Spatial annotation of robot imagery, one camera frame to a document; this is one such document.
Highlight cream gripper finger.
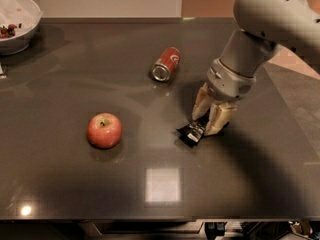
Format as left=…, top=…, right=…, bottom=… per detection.
left=204, top=102, right=237, bottom=136
left=192, top=83, right=214, bottom=120

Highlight red apple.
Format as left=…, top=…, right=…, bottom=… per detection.
left=87, top=113, right=122, bottom=149

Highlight white bowl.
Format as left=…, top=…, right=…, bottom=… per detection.
left=0, top=0, right=43, bottom=55

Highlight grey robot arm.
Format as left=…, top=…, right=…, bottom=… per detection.
left=192, top=0, right=320, bottom=136

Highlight black rxbar chocolate wrapper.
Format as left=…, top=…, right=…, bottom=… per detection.
left=177, top=113, right=209, bottom=147

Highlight red coke can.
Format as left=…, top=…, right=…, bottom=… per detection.
left=151, top=47, right=181, bottom=82

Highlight dark red fruit pieces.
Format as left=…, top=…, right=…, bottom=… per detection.
left=0, top=24, right=22, bottom=39

